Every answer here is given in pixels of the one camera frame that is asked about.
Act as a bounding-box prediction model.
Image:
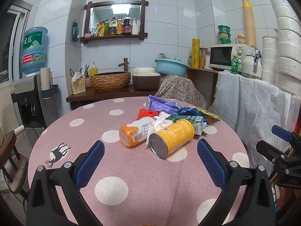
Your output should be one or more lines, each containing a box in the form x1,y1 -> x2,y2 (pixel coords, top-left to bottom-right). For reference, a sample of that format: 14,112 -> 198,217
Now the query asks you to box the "yellow roll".
191,38 -> 200,68

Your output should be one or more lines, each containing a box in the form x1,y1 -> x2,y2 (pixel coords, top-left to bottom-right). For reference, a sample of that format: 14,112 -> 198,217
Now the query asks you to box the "purple label sauce bottle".
109,17 -> 117,35

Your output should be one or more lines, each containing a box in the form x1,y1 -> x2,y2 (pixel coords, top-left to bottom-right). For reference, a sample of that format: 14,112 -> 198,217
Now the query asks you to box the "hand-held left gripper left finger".
28,140 -> 105,226

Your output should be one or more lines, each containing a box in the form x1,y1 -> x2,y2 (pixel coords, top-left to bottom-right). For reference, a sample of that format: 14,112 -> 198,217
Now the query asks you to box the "wooden cabinet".
185,67 -> 220,109

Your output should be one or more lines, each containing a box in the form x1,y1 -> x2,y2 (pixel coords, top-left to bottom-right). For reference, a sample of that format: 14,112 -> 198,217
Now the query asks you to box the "white cloth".
208,70 -> 301,170

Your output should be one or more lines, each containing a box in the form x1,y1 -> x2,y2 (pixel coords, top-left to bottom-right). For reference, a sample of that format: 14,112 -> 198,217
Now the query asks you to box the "green drink carton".
166,114 -> 204,136

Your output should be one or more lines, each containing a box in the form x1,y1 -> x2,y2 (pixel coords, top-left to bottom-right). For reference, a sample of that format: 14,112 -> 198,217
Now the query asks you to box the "purple plastic bag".
145,95 -> 182,113

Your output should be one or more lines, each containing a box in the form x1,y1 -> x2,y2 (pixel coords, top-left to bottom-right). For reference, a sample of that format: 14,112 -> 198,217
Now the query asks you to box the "utensil holder box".
70,68 -> 87,95

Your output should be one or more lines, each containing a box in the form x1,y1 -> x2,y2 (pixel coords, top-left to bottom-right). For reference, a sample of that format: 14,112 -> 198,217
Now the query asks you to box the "green hanging pouch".
72,21 -> 79,42

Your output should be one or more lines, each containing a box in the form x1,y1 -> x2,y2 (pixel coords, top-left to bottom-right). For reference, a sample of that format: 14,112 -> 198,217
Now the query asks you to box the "tall tan paper cup stack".
242,0 -> 256,47

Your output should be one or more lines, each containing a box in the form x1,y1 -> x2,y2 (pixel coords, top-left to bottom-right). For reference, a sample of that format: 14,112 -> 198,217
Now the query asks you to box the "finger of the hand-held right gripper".
256,140 -> 294,170
271,125 -> 301,146

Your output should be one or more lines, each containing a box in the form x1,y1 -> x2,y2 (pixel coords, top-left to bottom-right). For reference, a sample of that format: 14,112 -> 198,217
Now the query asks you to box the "water dispenser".
11,74 -> 59,144

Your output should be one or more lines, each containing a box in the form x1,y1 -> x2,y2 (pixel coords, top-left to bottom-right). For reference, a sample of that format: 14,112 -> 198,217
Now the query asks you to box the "yellow soap dispenser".
89,62 -> 99,77

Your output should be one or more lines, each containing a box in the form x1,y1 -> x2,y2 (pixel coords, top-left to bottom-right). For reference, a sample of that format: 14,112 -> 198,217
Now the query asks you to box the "window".
0,5 -> 32,83

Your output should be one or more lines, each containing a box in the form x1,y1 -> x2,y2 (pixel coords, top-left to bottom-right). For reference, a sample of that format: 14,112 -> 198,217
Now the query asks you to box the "brown plastic tub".
132,73 -> 161,91

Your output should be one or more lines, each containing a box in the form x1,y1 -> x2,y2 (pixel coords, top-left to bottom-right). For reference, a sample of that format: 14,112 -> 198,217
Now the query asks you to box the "yellow snack packet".
188,105 -> 221,121

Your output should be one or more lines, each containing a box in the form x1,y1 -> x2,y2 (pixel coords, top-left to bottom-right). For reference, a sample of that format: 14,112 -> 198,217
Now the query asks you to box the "wooden stool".
0,131 -> 29,193

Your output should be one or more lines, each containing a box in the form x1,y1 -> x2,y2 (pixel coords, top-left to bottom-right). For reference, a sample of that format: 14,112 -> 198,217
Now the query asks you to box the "green soda bottle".
230,55 -> 239,74

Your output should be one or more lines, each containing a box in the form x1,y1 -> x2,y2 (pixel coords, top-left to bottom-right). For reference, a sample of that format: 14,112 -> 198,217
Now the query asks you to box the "orange and white plastic bottle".
119,116 -> 163,147

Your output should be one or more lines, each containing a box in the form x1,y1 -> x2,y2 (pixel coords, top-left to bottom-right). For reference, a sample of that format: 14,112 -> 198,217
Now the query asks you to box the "paper cup sleeve on dispenser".
40,67 -> 59,99

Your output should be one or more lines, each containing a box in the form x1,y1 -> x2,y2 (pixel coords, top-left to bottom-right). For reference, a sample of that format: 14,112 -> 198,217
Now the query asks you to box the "white kettle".
242,47 -> 262,79

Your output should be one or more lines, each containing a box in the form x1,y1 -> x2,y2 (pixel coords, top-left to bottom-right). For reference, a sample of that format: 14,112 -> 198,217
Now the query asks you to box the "blue water jug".
21,27 -> 49,74

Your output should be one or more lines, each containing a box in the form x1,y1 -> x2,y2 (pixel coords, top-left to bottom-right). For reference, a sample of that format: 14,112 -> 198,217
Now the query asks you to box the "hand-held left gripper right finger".
197,139 -> 276,226

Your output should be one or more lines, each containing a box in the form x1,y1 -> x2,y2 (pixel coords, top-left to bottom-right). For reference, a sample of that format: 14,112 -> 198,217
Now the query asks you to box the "white microwave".
209,44 -> 255,71

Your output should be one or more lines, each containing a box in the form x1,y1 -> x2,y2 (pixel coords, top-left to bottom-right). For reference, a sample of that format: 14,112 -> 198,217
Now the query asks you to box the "blue snack bag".
176,106 -> 210,125

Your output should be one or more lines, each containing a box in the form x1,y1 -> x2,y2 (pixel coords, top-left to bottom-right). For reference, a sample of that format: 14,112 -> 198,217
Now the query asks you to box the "white paper cup stack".
261,36 -> 278,85

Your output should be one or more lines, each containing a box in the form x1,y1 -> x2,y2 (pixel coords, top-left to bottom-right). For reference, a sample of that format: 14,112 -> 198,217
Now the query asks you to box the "grey cloth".
156,52 -> 181,62

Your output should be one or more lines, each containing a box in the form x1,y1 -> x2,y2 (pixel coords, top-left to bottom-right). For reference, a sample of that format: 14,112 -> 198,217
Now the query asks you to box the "cream lid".
133,67 -> 160,76

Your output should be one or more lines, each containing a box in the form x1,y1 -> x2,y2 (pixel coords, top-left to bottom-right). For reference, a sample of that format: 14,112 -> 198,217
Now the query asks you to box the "wicker pattern wash basin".
90,71 -> 131,92

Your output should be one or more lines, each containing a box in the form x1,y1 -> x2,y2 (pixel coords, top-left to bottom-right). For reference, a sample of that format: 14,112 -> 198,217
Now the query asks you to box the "white tissue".
146,119 -> 174,147

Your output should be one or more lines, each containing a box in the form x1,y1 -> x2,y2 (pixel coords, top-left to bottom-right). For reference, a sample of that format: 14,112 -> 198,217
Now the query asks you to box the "glass jar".
199,48 -> 208,68

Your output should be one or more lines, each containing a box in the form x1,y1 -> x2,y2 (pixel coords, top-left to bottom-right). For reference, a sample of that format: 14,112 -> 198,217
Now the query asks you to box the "dark soy sauce bottle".
123,14 -> 131,35

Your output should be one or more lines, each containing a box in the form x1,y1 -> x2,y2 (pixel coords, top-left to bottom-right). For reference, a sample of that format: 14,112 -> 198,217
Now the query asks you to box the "yellow metal can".
149,119 -> 195,159

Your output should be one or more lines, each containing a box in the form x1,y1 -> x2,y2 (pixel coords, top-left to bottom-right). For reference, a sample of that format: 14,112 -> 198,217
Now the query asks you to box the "wooden washstand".
66,85 -> 160,110

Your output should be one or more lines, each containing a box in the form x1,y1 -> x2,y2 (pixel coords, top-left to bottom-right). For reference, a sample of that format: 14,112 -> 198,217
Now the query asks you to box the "red mesh net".
136,108 -> 157,120

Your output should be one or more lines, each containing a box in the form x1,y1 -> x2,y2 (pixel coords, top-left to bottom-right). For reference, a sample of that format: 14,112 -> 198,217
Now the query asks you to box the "bronze faucet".
118,58 -> 128,72

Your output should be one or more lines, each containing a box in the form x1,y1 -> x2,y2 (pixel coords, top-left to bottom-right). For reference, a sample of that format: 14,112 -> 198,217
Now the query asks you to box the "wooden framed mirror shelf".
80,0 -> 149,44

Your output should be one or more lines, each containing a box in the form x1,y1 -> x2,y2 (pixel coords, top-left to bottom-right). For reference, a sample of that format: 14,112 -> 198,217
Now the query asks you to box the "beige cloth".
0,82 -> 17,132

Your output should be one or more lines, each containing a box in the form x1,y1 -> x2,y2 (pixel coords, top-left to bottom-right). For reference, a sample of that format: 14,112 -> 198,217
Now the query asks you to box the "light blue basin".
155,58 -> 190,77

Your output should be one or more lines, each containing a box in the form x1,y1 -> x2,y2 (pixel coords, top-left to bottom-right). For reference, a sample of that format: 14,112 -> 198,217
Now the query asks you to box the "pink polka dot tablecloth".
28,96 -> 250,226

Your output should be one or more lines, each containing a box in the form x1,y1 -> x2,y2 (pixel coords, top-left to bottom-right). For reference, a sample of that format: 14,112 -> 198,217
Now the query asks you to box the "floral cloth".
155,75 -> 207,110

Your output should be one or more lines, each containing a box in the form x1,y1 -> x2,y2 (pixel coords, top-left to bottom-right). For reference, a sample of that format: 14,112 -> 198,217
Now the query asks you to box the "stack of white paper bowls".
269,0 -> 301,97

